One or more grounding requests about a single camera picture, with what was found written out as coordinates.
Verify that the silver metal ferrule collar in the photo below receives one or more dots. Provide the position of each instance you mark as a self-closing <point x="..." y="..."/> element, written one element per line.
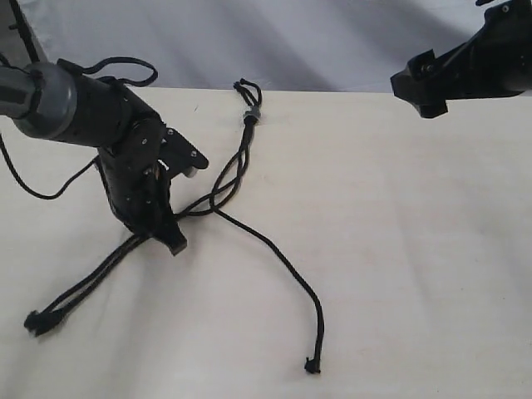
<point x="252" y="116"/>

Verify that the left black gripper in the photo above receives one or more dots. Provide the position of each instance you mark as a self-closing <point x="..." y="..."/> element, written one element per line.
<point x="137" y="187"/>

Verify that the grey backdrop cloth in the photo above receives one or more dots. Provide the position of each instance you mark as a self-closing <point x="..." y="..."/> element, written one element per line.
<point x="353" y="46"/>

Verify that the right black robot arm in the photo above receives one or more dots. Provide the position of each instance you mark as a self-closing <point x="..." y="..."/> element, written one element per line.
<point x="494" y="63"/>

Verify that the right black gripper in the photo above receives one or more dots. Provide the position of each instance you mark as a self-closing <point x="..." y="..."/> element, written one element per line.
<point x="494" y="63"/>

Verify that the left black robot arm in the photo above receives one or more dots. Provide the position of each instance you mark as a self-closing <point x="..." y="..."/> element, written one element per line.
<point x="61" y="102"/>

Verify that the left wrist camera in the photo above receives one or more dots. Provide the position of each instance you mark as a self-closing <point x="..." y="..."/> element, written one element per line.
<point x="179" y="157"/>

